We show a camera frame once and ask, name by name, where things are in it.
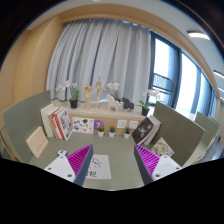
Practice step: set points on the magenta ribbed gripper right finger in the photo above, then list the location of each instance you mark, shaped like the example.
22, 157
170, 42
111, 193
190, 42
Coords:
153, 167

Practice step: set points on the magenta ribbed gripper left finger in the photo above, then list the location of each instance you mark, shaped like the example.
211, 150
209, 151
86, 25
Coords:
73, 167

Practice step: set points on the blue white round object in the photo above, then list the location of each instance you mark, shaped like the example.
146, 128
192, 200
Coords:
62, 153

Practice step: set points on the colourful picture book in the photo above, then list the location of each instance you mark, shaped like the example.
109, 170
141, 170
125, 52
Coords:
162, 148

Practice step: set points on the white paper sheet with drawing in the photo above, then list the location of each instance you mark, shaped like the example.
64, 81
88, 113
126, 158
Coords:
99, 167

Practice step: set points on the dark books leaning right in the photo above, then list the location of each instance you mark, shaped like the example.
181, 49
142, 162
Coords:
146, 130

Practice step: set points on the small succulent pot right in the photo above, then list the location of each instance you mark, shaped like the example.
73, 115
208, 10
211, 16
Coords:
127, 133

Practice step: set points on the small succulent pot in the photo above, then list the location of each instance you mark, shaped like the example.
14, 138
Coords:
112, 131
101, 131
127, 133

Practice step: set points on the picture card with items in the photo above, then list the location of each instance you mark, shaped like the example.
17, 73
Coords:
83, 125

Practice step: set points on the beige book leaning left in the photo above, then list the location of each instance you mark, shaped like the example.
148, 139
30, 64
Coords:
37, 141

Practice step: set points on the right grey desk partition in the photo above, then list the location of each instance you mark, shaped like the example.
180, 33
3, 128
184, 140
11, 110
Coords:
179, 132

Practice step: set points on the grey desk partition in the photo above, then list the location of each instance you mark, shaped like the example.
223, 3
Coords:
179, 132
21, 120

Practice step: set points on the small succulent pot left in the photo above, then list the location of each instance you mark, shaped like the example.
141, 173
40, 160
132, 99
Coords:
101, 131

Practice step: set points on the row of books left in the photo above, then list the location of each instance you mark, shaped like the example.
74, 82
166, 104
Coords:
56, 122

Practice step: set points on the purple round number card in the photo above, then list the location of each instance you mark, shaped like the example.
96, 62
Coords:
97, 124

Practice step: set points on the small succulent pot middle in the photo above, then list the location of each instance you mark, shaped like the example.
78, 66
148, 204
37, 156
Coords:
112, 131

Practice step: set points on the right white orchid in black pot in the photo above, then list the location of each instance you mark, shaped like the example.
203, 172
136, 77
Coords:
145, 106

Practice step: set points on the white orchid in black pot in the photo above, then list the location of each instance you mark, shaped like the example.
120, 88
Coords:
73, 92
145, 106

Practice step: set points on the wooden shelf riser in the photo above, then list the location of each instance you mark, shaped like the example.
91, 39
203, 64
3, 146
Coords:
120, 120

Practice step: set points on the dark animal figurine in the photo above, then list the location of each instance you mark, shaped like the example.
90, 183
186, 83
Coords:
127, 105

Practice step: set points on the left grey desk partition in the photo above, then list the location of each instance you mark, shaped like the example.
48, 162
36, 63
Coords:
21, 120

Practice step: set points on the left white orchid in black pot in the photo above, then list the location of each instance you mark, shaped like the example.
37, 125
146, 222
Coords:
73, 92

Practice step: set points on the white animal figurine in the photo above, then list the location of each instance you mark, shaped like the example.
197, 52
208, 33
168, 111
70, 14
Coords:
112, 103

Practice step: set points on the wooden hand model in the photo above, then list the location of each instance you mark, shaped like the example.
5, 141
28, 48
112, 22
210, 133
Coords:
87, 92

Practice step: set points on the wooden mannequin figure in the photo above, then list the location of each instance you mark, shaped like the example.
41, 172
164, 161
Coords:
99, 86

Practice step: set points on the middle white orchid plant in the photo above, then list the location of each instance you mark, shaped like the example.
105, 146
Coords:
114, 88

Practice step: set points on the grey window curtain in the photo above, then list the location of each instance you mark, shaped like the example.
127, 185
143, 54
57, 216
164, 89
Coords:
107, 50

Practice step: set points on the window with dark frame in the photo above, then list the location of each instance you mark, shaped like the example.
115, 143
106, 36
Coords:
182, 84

